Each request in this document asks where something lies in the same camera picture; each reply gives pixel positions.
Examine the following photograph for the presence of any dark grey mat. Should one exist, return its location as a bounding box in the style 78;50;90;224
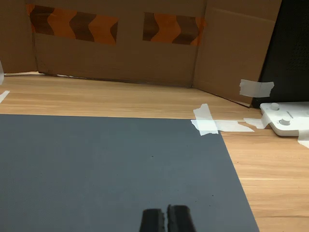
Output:
0;114;260;232

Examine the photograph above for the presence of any brown cardboard partition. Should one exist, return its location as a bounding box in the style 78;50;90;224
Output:
0;0;283;108

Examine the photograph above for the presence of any orange and black tape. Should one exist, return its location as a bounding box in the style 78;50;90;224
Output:
26;3;119;46
142;12;208;46

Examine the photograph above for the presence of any black box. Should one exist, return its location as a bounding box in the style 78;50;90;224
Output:
251;0;309;110

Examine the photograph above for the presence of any white bracket with knobs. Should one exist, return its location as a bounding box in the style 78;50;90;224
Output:
259;101;309;138

